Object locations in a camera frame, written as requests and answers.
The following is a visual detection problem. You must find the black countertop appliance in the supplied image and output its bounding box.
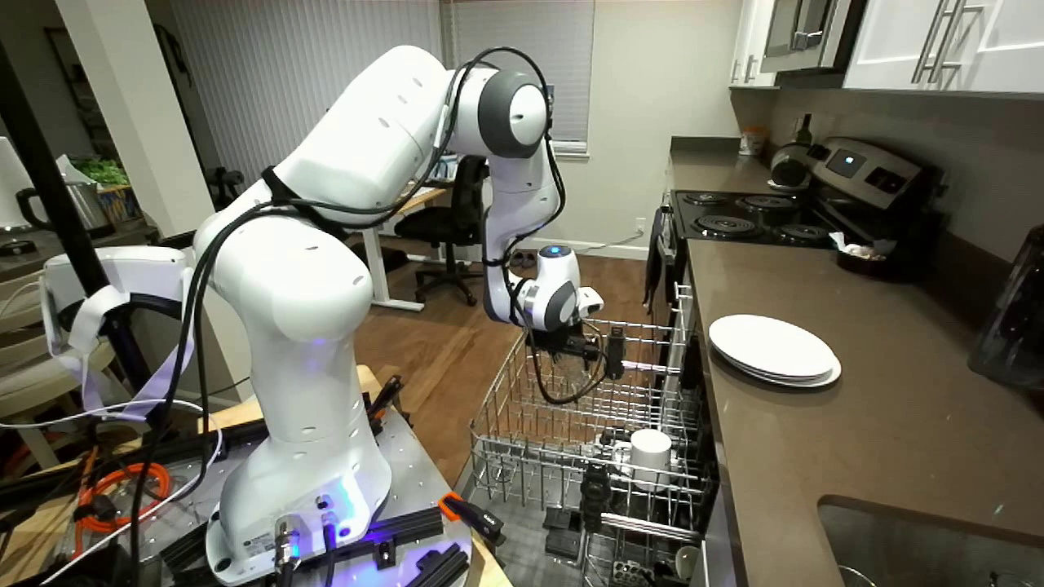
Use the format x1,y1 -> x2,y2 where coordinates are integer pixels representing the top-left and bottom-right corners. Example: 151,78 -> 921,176
970,223 -> 1044,393

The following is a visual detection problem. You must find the stainless microwave oven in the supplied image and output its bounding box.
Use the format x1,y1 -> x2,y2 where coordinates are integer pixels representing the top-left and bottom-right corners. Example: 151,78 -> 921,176
759,0 -> 875,78

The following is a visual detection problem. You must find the white window blind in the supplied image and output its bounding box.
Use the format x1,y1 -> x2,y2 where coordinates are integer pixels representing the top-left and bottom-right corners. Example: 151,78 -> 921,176
439,0 -> 601,157

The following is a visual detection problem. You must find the wire dishwasher rack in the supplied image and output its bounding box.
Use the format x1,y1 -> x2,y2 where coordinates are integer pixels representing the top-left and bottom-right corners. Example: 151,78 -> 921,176
462,285 -> 722,548

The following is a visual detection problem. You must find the black office chair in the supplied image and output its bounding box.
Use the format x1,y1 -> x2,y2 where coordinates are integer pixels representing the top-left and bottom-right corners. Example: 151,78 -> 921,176
391,153 -> 494,307

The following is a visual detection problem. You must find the metal robot base table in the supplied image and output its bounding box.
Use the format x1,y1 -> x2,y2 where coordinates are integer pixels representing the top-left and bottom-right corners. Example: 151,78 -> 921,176
0,363 -> 516,587

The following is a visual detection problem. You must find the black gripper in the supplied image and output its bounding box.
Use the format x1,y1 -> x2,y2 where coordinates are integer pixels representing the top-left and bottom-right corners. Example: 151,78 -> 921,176
524,323 -> 606,367

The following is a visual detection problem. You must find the white plastic chair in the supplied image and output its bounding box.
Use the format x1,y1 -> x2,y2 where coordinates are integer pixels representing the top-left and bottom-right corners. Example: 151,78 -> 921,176
38,240 -> 203,423

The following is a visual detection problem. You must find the white wall cabinet with handles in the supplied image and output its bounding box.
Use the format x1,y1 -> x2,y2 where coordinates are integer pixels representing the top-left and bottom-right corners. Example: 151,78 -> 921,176
843,0 -> 1044,94

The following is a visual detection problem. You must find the black kettle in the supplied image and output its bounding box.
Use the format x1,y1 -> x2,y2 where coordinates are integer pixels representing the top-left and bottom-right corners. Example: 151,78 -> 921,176
762,111 -> 828,191

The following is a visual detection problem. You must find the white ceramic cup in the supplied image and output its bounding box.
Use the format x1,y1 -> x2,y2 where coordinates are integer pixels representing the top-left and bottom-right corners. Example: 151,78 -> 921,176
625,427 -> 679,472

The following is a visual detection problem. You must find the narrow white wall cabinet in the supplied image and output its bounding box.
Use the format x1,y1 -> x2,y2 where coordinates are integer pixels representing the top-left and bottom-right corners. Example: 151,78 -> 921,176
727,0 -> 783,92

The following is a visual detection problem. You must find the stainless kitchen sink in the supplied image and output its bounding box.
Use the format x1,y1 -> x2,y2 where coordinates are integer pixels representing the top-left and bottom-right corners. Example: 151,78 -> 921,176
814,491 -> 1044,587

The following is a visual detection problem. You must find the orange coiled cord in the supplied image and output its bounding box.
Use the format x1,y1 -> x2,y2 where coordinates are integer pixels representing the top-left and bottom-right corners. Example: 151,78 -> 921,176
73,458 -> 176,539

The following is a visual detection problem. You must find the white dinner plate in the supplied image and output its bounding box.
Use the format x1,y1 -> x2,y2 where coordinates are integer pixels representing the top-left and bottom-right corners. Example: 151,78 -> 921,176
707,311 -> 838,381
713,344 -> 846,390

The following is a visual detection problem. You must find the black clamp with orange handle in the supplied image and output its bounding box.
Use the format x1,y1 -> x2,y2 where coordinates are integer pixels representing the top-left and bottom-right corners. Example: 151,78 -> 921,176
438,489 -> 509,548

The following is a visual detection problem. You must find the black stand pole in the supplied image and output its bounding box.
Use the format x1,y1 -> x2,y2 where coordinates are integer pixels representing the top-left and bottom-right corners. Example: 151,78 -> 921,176
0,42 -> 155,393

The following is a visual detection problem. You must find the black stainless kitchen stove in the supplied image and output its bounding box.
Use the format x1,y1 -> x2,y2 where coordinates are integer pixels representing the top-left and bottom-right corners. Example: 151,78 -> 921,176
649,133 -> 946,319

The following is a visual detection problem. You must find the black rack rail cap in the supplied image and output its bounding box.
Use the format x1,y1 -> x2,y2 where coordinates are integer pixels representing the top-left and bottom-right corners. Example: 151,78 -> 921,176
605,327 -> 631,381
578,465 -> 613,532

